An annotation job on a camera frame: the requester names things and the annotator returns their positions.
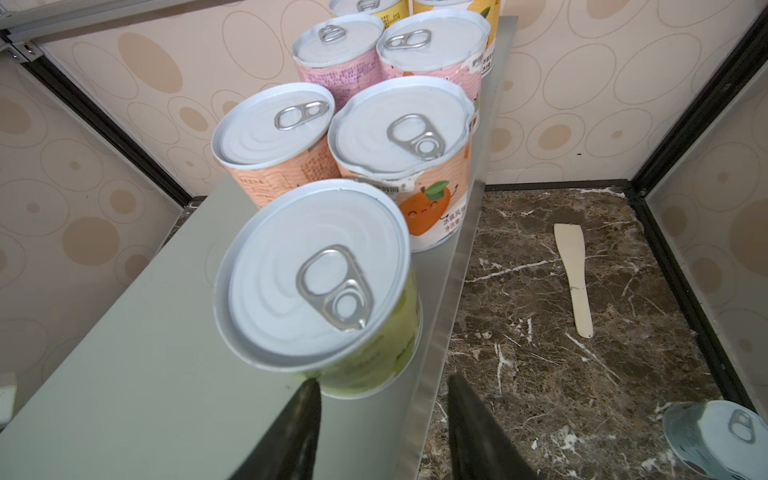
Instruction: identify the yellow label can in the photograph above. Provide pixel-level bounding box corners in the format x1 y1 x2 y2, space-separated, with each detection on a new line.
328 0 410 28

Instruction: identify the brown label can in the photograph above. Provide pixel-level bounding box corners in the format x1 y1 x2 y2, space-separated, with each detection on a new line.
211 82 341 208

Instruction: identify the red label can front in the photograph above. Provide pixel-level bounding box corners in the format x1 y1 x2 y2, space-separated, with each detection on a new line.
327 76 474 252

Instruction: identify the pink label can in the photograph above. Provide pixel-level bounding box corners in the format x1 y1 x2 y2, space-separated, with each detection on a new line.
291 13 385 110
376 9 491 106

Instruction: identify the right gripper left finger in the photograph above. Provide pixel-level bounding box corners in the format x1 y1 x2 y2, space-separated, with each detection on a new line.
230 379 322 479

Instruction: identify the wooden spatula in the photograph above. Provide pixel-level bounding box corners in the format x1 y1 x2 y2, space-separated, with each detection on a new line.
554 223 594 339

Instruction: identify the green label can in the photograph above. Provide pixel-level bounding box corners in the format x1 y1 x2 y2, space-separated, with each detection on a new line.
213 179 422 399

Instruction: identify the orange label can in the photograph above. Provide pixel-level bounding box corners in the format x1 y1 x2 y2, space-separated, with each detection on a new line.
412 0 502 78

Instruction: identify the grey metal cabinet box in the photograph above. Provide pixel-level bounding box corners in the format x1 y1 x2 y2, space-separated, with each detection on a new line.
1 18 516 479

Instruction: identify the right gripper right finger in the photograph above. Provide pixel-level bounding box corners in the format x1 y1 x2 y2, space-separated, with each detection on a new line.
447 374 538 479

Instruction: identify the teal label can right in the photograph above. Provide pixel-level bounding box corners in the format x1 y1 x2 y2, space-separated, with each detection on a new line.
662 400 767 479

